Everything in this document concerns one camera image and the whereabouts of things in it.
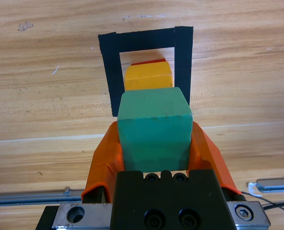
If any yellow wooden cube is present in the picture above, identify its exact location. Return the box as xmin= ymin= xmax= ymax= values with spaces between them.
xmin=124 ymin=61 xmax=174 ymax=92

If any white tape scrap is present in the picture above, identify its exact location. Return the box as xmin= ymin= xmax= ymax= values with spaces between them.
xmin=248 ymin=182 xmax=263 ymax=198

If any green wooden cube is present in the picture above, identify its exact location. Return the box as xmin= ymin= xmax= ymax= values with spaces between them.
xmin=117 ymin=87 xmax=193 ymax=173

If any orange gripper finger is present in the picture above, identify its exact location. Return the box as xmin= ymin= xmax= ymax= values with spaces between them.
xmin=189 ymin=121 xmax=242 ymax=195
xmin=81 ymin=121 xmax=126 ymax=197

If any short aluminium bar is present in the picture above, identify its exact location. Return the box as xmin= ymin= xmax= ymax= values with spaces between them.
xmin=255 ymin=177 xmax=284 ymax=194

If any black tape rectangle outline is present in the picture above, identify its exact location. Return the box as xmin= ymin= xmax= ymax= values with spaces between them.
xmin=98 ymin=25 xmax=194 ymax=117

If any long aluminium rail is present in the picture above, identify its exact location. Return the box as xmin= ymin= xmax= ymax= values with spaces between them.
xmin=0 ymin=186 xmax=84 ymax=207

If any thin black table cable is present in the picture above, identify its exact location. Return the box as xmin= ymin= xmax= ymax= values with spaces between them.
xmin=241 ymin=191 xmax=284 ymax=215

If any red wooden cube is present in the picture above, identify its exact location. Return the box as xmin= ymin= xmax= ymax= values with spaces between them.
xmin=131 ymin=58 xmax=167 ymax=67

